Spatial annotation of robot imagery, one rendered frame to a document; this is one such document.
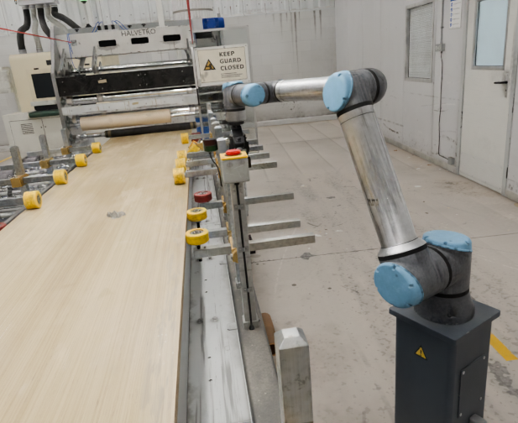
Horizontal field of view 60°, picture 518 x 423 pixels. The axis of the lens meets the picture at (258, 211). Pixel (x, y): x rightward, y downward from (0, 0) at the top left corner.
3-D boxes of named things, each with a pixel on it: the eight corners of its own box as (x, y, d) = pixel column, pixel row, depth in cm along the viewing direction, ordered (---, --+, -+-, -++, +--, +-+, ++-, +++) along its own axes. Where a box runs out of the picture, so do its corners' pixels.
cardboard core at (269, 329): (270, 311, 260) (279, 342, 231) (271, 323, 262) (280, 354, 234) (256, 313, 259) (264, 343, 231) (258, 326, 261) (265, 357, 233)
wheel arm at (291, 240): (313, 242, 166) (312, 231, 164) (316, 245, 162) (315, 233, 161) (194, 257, 161) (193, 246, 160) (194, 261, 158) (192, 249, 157)
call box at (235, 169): (247, 178, 126) (244, 150, 123) (250, 184, 119) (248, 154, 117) (222, 180, 125) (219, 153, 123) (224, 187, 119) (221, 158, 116)
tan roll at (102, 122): (227, 116, 429) (225, 102, 425) (227, 117, 417) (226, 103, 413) (72, 131, 415) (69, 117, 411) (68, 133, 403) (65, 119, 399)
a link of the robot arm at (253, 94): (269, 81, 184) (252, 81, 194) (245, 84, 178) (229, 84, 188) (270, 105, 187) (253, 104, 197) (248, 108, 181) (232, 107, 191)
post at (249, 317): (257, 319, 138) (243, 177, 124) (259, 327, 134) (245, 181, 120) (243, 321, 138) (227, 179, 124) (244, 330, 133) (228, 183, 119)
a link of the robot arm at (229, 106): (229, 81, 188) (217, 82, 196) (232, 112, 192) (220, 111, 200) (248, 80, 193) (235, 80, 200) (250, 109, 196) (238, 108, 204)
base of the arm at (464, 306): (436, 289, 165) (436, 265, 162) (486, 310, 150) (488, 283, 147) (401, 308, 156) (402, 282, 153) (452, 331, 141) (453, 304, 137)
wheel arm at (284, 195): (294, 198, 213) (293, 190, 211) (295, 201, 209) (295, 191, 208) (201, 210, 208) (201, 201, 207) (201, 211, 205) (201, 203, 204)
